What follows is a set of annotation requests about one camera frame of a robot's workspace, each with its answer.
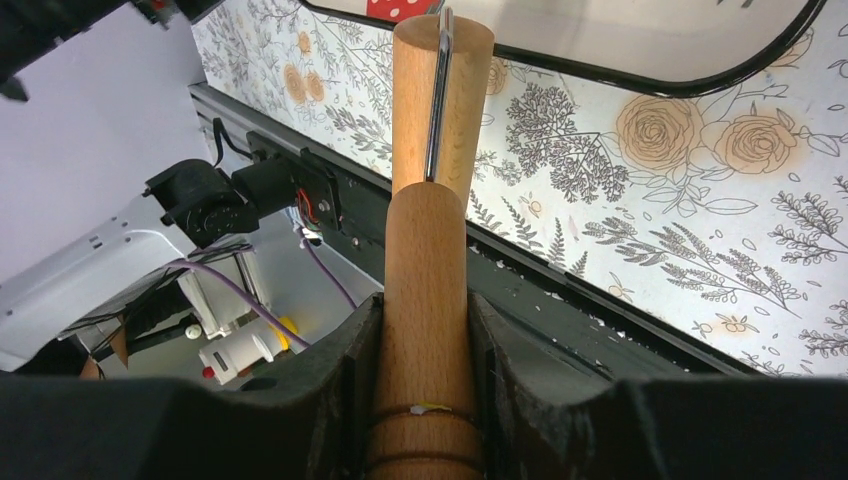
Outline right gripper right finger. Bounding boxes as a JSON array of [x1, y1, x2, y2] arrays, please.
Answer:
[[468, 293, 847, 479]]

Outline floral table mat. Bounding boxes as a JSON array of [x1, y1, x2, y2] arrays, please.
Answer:
[[192, 1, 847, 378]]

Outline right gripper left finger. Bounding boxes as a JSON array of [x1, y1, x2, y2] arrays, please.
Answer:
[[1, 294, 383, 479]]

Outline white emergency stop button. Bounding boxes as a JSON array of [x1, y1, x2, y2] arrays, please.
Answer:
[[198, 319, 300, 385]]

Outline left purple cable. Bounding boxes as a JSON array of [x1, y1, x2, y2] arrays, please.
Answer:
[[162, 228, 362, 352]]

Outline strawberry print tray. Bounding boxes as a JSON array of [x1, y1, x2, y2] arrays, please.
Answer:
[[305, 0, 825, 98]]

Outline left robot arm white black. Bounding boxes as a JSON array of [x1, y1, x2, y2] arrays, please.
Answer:
[[1, 1, 327, 371]]

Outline wooden dough roller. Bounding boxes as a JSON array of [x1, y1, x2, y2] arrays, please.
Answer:
[[364, 7, 494, 479]]

